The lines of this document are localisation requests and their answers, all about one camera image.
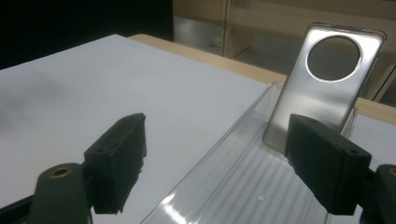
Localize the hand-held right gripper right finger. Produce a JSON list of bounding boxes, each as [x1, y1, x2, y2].
[[284, 113, 373, 217]]

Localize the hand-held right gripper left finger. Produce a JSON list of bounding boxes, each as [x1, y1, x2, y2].
[[83, 112, 148, 216]]

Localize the grey metal plate with hole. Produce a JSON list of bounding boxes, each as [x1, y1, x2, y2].
[[262, 21, 388, 155]]

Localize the clear plastic tray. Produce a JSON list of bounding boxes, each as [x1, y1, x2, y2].
[[139, 81, 396, 224]]

